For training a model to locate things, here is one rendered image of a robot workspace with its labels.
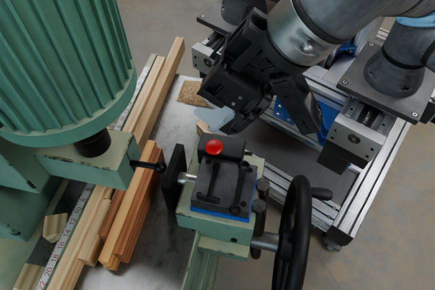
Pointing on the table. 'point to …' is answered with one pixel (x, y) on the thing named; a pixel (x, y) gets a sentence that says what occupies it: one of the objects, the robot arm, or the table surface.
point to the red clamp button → (213, 147)
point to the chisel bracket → (124, 169)
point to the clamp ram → (175, 177)
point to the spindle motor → (61, 54)
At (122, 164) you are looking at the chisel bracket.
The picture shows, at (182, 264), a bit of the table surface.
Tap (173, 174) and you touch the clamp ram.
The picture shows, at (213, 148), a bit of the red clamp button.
